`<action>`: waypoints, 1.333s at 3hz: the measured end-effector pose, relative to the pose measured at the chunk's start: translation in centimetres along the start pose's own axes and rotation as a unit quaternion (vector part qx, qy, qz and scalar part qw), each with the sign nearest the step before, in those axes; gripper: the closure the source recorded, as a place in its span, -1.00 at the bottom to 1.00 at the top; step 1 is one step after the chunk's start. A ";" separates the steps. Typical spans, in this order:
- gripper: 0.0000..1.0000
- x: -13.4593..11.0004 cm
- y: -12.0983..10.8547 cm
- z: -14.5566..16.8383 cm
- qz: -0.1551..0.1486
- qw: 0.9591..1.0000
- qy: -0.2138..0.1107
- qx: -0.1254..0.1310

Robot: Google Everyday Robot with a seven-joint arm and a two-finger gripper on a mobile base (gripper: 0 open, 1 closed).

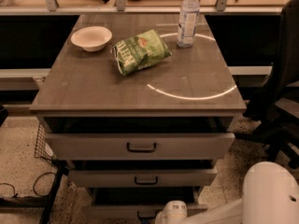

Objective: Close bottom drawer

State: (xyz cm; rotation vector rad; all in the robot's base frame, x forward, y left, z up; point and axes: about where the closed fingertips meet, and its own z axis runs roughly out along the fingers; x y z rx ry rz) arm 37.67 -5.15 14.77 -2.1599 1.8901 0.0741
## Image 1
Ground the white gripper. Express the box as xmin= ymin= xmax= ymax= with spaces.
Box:
xmin=154 ymin=201 xmax=187 ymax=224

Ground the grey bottom drawer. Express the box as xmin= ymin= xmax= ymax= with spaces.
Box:
xmin=82 ymin=187 xmax=207 ymax=220

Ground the grey drawer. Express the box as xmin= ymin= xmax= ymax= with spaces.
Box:
xmin=69 ymin=168 xmax=218 ymax=188
xmin=82 ymin=187 xmax=207 ymax=220
xmin=46 ymin=133 xmax=235 ymax=161

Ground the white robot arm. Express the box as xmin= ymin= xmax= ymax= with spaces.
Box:
xmin=154 ymin=161 xmax=299 ymax=224

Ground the grey top drawer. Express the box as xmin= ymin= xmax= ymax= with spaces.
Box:
xmin=46 ymin=133 xmax=235 ymax=161

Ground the grey middle drawer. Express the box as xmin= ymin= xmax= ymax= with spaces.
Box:
xmin=69 ymin=168 xmax=218 ymax=188

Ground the grey drawer cabinet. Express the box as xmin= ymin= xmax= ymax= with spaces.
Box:
xmin=29 ymin=13 xmax=248 ymax=224

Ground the black metal stand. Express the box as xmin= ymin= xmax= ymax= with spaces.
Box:
xmin=0 ymin=161 xmax=68 ymax=224

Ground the black office chair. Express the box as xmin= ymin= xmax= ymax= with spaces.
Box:
xmin=235 ymin=0 xmax=299 ymax=169

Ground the green chip bag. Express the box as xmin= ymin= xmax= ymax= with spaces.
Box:
xmin=112 ymin=30 xmax=172 ymax=76

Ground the white paper bowl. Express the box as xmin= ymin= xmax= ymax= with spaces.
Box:
xmin=71 ymin=26 xmax=112 ymax=52

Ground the clear plastic water bottle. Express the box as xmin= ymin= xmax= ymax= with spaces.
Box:
xmin=177 ymin=0 xmax=200 ymax=48

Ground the black wire basket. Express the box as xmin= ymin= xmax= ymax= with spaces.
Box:
xmin=34 ymin=125 xmax=54 ymax=164

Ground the black floor cable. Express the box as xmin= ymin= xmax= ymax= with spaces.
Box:
xmin=0 ymin=171 xmax=58 ymax=201

